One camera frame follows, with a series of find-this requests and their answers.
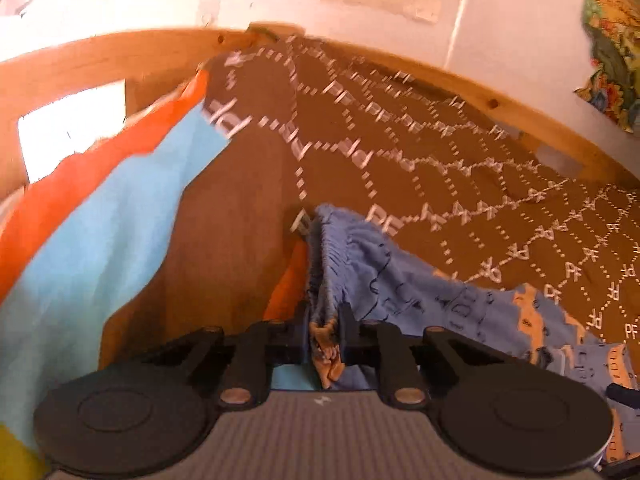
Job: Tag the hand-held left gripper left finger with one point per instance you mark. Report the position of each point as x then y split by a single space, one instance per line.
295 342

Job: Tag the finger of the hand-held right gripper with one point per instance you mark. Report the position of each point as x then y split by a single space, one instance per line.
625 393

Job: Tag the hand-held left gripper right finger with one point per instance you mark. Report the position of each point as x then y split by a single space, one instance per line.
350 342

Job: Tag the blue printed pants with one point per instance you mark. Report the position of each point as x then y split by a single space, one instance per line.
400 285

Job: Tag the brown patterned blanket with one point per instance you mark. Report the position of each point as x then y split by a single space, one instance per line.
225 240

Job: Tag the colourful landscape wall poster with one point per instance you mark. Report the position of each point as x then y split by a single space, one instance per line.
612 60

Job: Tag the white wall conduit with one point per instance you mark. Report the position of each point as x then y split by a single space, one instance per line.
459 25

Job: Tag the wooden bed frame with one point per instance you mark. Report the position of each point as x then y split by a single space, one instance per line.
100 57

